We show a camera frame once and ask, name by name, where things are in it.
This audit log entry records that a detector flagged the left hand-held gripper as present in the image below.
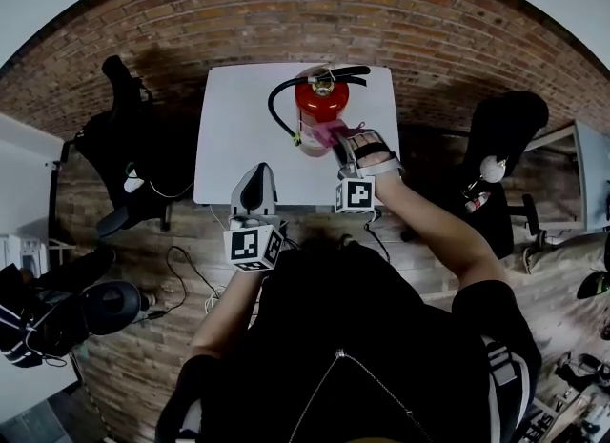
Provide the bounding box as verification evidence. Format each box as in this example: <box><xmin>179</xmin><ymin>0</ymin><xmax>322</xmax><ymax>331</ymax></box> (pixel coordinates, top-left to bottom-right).
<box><xmin>223</xmin><ymin>162</ymin><xmax>288</xmax><ymax>272</ymax></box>

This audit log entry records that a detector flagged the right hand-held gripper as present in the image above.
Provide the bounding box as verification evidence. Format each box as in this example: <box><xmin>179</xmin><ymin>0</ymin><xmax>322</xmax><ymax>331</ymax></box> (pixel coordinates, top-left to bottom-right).
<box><xmin>331</xmin><ymin>128</ymin><xmax>407</xmax><ymax>215</ymax></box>

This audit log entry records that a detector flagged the pink cloth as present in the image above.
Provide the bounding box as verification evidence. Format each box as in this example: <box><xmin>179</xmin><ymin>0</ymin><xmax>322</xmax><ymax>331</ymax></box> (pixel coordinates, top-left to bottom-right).
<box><xmin>311</xmin><ymin>118</ymin><xmax>350</xmax><ymax>149</ymax></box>

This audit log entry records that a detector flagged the red fire extinguisher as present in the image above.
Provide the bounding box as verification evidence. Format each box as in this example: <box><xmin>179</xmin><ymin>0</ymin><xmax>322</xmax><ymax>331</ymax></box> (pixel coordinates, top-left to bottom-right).
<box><xmin>267</xmin><ymin>63</ymin><xmax>373</xmax><ymax>159</ymax></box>

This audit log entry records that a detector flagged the person's right forearm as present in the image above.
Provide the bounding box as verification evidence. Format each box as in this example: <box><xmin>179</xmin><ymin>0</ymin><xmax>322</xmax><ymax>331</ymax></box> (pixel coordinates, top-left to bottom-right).
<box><xmin>375</xmin><ymin>175</ymin><xmax>507</xmax><ymax>291</ymax></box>

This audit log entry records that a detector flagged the person's left forearm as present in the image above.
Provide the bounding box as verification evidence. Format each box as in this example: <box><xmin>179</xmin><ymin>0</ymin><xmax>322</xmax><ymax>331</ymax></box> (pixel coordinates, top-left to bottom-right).
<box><xmin>190</xmin><ymin>267</ymin><xmax>269</xmax><ymax>362</ymax></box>

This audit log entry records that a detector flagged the person's right hand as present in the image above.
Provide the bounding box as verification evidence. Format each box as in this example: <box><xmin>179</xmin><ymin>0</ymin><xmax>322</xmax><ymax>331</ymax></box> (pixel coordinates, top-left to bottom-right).
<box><xmin>351</xmin><ymin>131</ymin><xmax>390</xmax><ymax>169</ymax></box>

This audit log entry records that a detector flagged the small white bag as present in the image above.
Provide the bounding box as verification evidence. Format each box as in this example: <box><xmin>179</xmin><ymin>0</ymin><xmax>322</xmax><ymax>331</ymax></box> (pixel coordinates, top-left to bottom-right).
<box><xmin>123</xmin><ymin>166</ymin><xmax>145</xmax><ymax>193</ymax></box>

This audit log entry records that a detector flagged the black office chair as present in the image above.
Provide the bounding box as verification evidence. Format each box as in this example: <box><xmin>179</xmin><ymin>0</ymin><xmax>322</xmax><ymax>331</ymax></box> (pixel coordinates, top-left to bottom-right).
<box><xmin>60</xmin><ymin>54</ymin><xmax>199</xmax><ymax>238</ymax></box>
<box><xmin>458</xmin><ymin>90</ymin><xmax>550</xmax><ymax>262</ymax></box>

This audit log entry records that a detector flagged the small red-white bottle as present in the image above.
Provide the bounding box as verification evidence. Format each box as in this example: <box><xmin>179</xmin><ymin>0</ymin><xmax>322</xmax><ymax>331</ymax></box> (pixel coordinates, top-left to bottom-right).
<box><xmin>463</xmin><ymin>190</ymin><xmax>493</xmax><ymax>214</ymax></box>

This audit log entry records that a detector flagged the white round plush ball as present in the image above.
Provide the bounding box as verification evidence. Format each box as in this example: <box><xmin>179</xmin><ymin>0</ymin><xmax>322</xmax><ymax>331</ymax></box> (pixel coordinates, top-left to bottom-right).
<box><xmin>478</xmin><ymin>154</ymin><xmax>509</xmax><ymax>183</ymax></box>

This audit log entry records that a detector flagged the person's black shirt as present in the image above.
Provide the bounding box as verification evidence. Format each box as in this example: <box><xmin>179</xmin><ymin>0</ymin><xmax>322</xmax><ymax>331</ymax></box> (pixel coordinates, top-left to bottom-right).
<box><xmin>156</xmin><ymin>239</ymin><xmax>542</xmax><ymax>443</ymax></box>

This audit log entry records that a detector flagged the black round-backed chair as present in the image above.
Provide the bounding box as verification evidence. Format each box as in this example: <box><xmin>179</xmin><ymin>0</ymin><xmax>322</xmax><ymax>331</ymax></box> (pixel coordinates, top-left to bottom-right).
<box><xmin>80</xmin><ymin>280</ymin><xmax>145</xmax><ymax>338</ymax></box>

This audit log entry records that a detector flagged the white box device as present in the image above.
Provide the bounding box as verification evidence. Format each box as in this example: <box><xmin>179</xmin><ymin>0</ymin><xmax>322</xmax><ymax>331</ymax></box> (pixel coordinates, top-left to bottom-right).
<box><xmin>0</xmin><ymin>232</ymin><xmax>50</xmax><ymax>274</ymax></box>

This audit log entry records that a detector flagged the grey desk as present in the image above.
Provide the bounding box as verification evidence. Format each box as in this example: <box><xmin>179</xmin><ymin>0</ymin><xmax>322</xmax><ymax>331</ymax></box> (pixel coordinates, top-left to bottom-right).
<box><xmin>522</xmin><ymin>118</ymin><xmax>610</xmax><ymax>233</ymax></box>

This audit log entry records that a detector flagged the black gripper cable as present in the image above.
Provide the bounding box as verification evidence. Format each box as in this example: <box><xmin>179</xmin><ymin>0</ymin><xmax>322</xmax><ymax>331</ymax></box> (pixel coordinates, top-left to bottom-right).
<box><xmin>363</xmin><ymin>211</ymin><xmax>393</xmax><ymax>262</ymax></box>

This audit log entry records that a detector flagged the black floor cable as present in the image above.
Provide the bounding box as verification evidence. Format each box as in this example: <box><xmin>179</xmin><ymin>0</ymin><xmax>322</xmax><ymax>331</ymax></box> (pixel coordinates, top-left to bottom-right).
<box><xmin>165</xmin><ymin>244</ymin><xmax>216</xmax><ymax>310</ymax></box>

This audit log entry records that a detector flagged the white cable bundle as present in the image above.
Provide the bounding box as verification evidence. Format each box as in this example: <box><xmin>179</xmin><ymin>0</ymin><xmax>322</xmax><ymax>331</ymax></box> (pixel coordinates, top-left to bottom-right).
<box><xmin>204</xmin><ymin>285</ymin><xmax>226</xmax><ymax>314</ymax></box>

